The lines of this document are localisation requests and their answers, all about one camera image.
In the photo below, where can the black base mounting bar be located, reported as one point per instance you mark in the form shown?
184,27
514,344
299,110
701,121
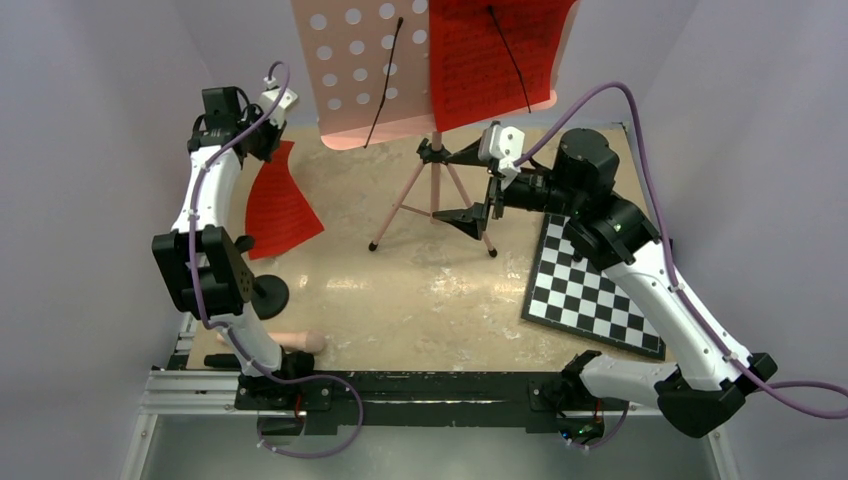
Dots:
537,402

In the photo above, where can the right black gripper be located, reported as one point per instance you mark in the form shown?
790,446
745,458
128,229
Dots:
472,220

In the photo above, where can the pink tripod music stand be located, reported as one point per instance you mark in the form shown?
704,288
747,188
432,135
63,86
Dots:
368,65

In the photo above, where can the black microphone stand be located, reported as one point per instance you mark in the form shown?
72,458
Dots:
269,294

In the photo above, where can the black microphone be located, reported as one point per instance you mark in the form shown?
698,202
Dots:
228,362

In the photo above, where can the black white chessboard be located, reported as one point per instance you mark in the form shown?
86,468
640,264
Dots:
565,292

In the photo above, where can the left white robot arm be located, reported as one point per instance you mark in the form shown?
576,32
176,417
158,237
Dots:
203,268

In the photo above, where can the aluminium frame rail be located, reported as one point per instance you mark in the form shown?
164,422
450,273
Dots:
429,298

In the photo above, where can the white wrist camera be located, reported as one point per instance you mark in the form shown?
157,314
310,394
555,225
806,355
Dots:
275,102
500,148

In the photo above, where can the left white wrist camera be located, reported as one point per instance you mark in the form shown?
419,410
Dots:
275,102

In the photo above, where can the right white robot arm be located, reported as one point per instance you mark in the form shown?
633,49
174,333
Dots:
712,374

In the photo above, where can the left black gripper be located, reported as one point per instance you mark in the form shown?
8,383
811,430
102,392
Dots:
274,136

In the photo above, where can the red sheet music page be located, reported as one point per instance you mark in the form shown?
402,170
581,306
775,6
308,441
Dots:
278,216

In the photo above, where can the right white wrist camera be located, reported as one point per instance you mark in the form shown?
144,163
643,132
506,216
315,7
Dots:
500,148

